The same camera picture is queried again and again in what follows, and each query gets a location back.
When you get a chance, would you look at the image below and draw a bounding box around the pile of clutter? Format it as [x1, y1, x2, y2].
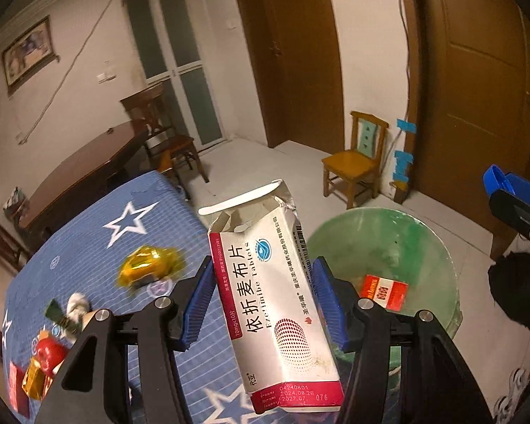
[2, 188, 30, 227]

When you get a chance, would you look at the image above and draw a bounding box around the red cardboard box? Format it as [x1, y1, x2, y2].
[8, 361, 31, 419]

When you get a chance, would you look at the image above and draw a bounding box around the white and green plush toy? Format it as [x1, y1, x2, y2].
[44, 292, 93, 342]

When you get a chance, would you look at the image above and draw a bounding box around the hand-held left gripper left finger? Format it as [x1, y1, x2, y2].
[34, 255, 217, 424]

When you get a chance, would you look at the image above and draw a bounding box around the small light wooden chair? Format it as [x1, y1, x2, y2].
[322, 110, 389, 210]

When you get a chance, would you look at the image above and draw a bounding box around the frosted glass door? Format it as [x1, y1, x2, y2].
[121, 0, 227, 147]

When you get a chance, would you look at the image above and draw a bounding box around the dark wooden bench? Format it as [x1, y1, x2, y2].
[0, 185, 33, 271]

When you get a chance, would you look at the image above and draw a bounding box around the small gold foil packet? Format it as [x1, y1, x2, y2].
[21, 358, 54, 401]

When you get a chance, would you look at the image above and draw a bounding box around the gold foil wrapper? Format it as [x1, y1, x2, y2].
[118, 246, 187, 291]

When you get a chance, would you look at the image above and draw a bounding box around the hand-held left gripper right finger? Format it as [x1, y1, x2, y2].
[311, 256, 495, 424]

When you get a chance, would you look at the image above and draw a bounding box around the blue star-print blanket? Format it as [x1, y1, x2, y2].
[2, 171, 402, 424]

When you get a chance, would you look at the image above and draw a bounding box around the dark wooden chair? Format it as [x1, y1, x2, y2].
[120, 83, 210, 186]

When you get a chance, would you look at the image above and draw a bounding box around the dark wooden table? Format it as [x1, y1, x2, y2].
[15, 121, 149, 252]

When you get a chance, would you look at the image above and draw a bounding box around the white wall cable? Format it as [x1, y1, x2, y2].
[18, 0, 121, 145]
[396, 0, 415, 151]

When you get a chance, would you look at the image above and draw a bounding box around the framed wall picture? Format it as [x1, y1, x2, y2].
[1, 14, 61, 96]

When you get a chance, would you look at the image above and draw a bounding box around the small red and white box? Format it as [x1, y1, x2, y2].
[358, 274, 411, 312]

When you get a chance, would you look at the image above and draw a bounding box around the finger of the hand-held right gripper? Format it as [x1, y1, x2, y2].
[483, 165, 530, 241]

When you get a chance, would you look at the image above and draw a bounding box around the red round toy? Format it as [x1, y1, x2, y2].
[34, 336, 70, 374]

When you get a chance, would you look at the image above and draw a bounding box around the dark cloth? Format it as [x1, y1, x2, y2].
[488, 249, 530, 324]

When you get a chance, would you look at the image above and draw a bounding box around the white medicine box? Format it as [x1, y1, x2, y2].
[198, 179, 345, 415]

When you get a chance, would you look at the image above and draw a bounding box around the green plastic trash bin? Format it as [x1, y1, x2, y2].
[307, 207, 464, 374]

